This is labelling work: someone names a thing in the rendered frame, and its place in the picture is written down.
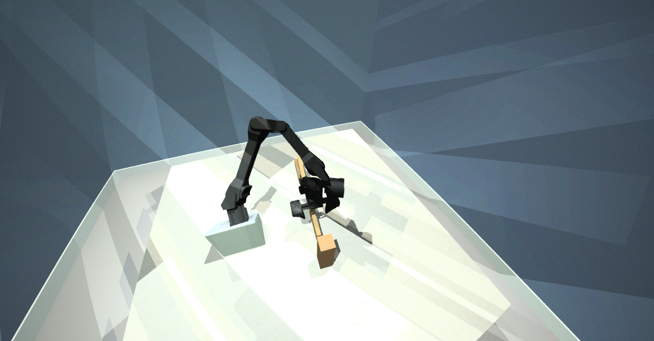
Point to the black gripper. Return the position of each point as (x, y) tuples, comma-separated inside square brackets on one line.
[(313, 203)]

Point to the brown wooden rail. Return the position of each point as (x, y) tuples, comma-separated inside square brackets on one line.
[(312, 212)]

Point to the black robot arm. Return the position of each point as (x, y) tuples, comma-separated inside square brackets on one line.
[(239, 189)]

